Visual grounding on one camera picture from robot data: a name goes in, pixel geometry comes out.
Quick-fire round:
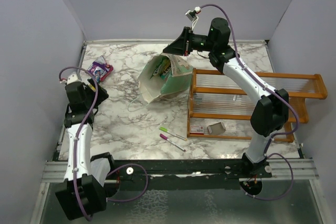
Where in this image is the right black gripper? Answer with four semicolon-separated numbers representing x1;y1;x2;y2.
163;27;216;57

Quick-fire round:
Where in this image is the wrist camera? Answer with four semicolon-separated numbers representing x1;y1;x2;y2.
59;72;82;85
185;6;202;31

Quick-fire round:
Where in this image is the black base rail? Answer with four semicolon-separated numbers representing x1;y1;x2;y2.
104;158;271;197

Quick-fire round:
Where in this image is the blue candy packet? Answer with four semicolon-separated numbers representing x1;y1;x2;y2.
90;66;104;83

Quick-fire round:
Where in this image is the mint green Fox's candy packet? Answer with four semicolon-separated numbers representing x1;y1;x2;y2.
151;57;172;80

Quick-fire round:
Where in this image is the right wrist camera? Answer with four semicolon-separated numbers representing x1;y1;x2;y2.
185;6;202;31

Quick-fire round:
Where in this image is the green printed paper bag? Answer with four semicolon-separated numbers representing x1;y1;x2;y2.
134;53;194;104

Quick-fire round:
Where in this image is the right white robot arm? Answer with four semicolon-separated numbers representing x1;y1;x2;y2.
163;17;289;177

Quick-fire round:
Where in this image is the purple capped pen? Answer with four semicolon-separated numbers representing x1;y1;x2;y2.
160;133;186;152

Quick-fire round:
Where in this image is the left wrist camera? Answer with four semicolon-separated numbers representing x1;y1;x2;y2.
59;72;82;85

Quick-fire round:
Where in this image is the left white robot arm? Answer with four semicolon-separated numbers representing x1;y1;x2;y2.
55;74;116;220

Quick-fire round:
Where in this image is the small open cardboard box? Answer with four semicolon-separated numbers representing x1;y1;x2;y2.
207;122;226;135

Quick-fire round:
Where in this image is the green capped pen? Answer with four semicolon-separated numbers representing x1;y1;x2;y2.
159;126;187;141

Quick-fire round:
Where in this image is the red white card box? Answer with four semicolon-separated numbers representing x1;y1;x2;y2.
190;125;204;135

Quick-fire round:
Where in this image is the wooden rack with clear rods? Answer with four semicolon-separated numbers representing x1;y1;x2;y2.
187;69;328;140

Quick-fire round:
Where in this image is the purple snack packet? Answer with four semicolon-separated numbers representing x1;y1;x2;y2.
87;56;114;82

